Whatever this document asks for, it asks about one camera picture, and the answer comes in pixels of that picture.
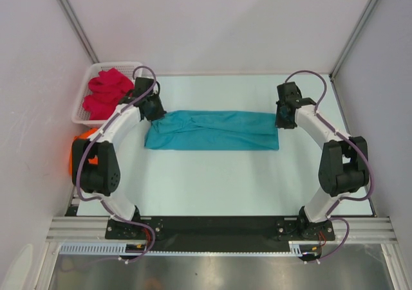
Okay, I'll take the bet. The teal t shirt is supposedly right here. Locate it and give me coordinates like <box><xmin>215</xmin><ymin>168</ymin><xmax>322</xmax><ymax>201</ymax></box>
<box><xmin>144</xmin><ymin>110</ymin><xmax>279</xmax><ymax>151</ymax></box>

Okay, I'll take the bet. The white plastic basket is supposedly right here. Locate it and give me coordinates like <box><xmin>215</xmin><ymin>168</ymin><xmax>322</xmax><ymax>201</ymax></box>
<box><xmin>71</xmin><ymin>61</ymin><xmax>142</xmax><ymax>128</ymax></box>

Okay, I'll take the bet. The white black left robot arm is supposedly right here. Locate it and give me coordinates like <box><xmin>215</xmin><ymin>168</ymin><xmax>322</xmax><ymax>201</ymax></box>
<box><xmin>71</xmin><ymin>94</ymin><xmax>166</xmax><ymax>239</ymax></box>

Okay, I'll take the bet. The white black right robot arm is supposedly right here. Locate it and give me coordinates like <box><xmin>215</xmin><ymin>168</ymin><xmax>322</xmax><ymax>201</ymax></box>
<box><xmin>276</xmin><ymin>98</ymin><xmax>372</xmax><ymax>240</ymax></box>

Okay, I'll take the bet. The magenta t shirt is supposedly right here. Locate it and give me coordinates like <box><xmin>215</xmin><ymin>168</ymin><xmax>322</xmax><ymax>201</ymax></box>
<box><xmin>82</xmin><ymin>68</ymin><xmax>134</xmax><ymax>120</ymax></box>

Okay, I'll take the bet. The orange t shirt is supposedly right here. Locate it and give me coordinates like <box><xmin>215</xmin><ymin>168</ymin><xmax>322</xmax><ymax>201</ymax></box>
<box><xmin>68</xmin><ymin>128</ymin><xmax>99</xmax><ymax>176</ymax></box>

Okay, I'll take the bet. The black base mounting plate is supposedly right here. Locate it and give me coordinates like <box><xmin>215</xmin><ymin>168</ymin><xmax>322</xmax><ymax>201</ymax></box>
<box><xmin>105</xmin><ymin>216</ymin><xmax>335</xmax><ymax>253</ymax></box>

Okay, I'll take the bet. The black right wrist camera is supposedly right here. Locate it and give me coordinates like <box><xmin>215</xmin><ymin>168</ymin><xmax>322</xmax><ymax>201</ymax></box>
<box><xmin>277</xmin><ymin>82</ymin><xmax>302</xmax><ymax>105</ymax></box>

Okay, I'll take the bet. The white slotted cable duct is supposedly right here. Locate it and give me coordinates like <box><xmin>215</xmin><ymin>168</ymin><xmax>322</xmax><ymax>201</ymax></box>
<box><xmin>59</xmin><ymin>241</ymin><xmax>319</xmax><ymax>257</ymax></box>

